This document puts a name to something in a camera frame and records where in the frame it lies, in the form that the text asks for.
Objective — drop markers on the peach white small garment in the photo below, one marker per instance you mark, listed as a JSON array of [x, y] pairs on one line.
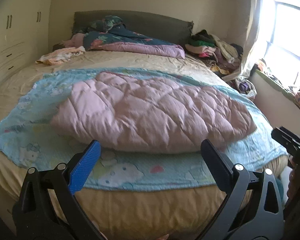
[[60, 56]]

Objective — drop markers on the dark green headboard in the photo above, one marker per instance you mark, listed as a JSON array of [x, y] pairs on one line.
[[162, 27]]

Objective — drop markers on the pink pillow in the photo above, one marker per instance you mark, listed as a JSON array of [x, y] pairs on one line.
[[75, 41]]

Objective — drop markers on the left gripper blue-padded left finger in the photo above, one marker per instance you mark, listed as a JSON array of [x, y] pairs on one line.
[[71, 176]]

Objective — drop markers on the bed with beige sheet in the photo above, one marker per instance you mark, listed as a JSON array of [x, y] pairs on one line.
[[122, 214]]

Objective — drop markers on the cream window curtain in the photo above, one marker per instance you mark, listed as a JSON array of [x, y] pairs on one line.
[[250, 46]]

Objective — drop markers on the clothes on window sill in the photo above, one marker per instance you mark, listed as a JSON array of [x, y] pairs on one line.
[[291, 92]]

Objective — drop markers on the teal floral purple comforter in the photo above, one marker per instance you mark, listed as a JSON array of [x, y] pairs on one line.
[[111, 34]]

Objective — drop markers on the pile of assorted clothes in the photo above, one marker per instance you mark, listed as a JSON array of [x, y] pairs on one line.
[[220, 57]]

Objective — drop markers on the cream wardrobe with drawers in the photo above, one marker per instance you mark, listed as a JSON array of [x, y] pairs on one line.
[[24, 26]]

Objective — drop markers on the window with dark frame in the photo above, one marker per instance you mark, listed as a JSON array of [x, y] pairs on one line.
[[282, 27]]

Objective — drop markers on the pink quilted jacket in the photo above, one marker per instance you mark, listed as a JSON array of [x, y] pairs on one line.
[[156, 115]]

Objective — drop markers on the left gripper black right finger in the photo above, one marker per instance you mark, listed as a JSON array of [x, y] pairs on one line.
[[233, 179]]

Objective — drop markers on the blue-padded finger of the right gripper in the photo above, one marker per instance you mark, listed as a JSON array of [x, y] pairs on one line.
[[289, 140]]

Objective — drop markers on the clothes heap on floor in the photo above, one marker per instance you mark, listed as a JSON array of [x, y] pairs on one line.
[[246, 88]]

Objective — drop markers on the light blue cartoon blanket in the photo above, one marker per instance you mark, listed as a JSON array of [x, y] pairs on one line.
[[28, 140]]

